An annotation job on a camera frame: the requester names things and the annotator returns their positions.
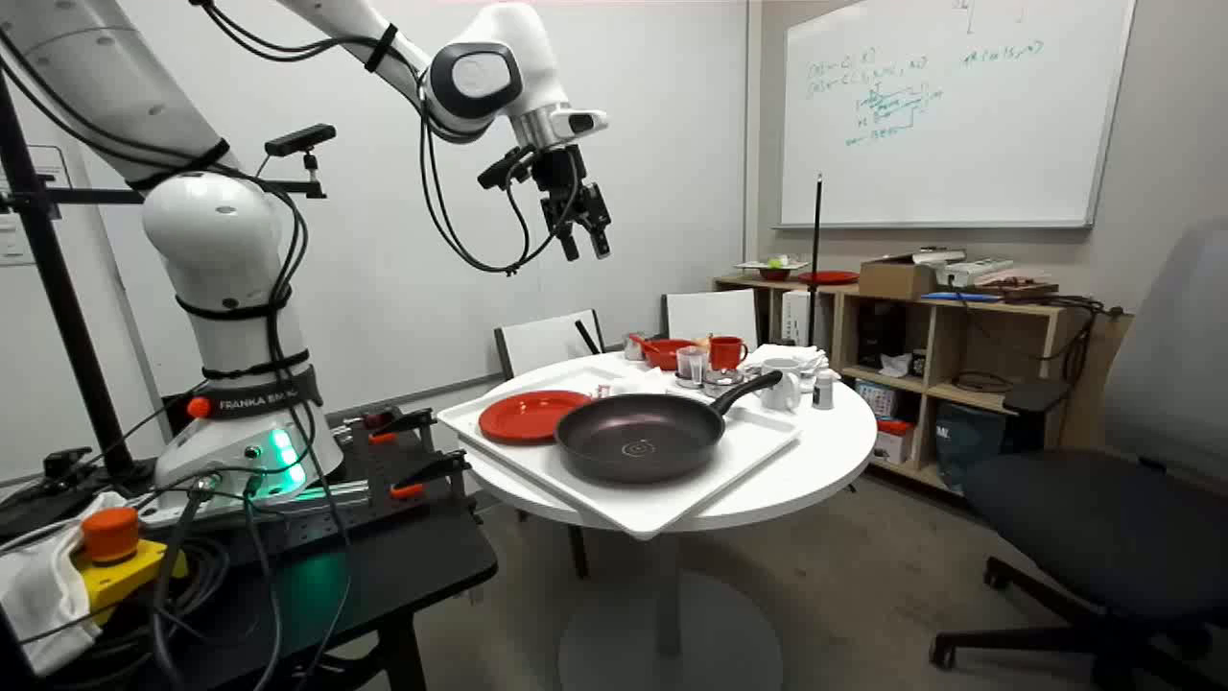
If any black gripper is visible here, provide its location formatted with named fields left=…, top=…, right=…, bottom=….
left=478, top=144, right=610, bottom=261

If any white towel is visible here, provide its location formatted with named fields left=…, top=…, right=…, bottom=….
left=740, top=344, right=837, bottom=409

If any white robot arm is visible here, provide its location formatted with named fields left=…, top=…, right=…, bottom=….
left=0, top=0, right=604, bottom=488

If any dark frying pan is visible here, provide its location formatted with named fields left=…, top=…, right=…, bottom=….
left=556, top=372, right=777, bottom=483

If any red bowl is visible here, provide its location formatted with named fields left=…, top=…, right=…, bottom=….
left=630, top=339, right=698, bottom=372

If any red mug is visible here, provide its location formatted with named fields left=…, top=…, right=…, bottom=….
left=709, top=333, right=748, bottom=372

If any black pole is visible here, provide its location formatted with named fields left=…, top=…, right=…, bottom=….
left=804, top=171, right=826, bottom=344

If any red plate on shelf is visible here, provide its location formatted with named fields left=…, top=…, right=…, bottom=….
left=803, top=269, right=860, bottom=286

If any white tray board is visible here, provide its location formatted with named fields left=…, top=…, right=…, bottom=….
left=439, top=355, right=798, bottom=542

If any cardboard box on shelf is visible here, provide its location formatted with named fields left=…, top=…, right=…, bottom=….
left=860, top=261, right=931, bottom=300

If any whiteboard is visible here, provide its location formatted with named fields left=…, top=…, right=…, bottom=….
left=777, top=0, right=1137, bottom=229

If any wooden shelf unit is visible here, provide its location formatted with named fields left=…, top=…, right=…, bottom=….
left=723, top=277, right=1105, bottom=493

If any round white table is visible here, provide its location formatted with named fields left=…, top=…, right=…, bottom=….
left=473, top=354, right=873, bottom=691

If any black workbench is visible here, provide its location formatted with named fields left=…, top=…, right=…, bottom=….
left=0, top=438, right=496, bottom=691

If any black tripod stand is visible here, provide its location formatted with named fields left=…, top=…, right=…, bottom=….
left=0, top=76, right=141, bottom=483

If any red emergency stop button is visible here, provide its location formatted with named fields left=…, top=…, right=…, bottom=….
left=79, top=506, right=138, bottom=565

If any grey office chair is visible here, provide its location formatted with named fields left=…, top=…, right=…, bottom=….
left=928, top=220, right=1228, bottom=691

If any white cloth on workbench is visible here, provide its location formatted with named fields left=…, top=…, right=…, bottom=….
left=0, top=492, right=124, bottom=676

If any black camera on stand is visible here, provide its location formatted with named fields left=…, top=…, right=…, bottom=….
left=264, top=124, right=336, bottom=156

